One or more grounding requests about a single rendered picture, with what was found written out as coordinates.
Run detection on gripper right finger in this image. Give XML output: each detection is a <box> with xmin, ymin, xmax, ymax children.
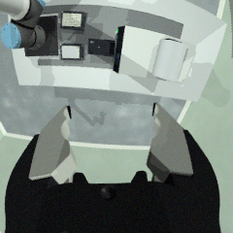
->
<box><xmin>147</xmin><ymin>103</ymin><xmax>221</xmax><ymax>233</ymax></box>

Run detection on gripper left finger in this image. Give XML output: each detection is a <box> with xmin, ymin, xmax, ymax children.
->
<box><xmin>5</xmin><ymin>106</ymin><xmax>77</xmax><ymax>233</ymax></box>

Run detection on grey cylinder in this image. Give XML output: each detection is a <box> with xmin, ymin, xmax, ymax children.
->
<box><xmin>152</xmin><ymin>39</ymin><xmax>187</xmax><ymax>82</ymax></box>

